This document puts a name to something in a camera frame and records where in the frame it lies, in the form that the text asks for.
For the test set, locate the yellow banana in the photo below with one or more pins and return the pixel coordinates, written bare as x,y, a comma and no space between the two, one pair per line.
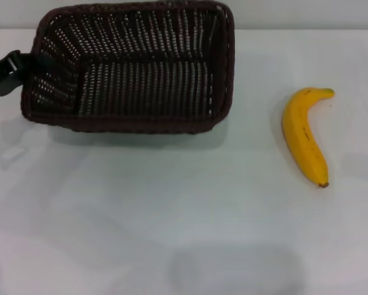
304,138

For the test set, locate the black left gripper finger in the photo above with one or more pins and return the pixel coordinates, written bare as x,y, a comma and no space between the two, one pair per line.
5,84
21,63

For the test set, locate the black woven plastic basket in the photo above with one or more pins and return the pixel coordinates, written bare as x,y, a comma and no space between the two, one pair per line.
147,86

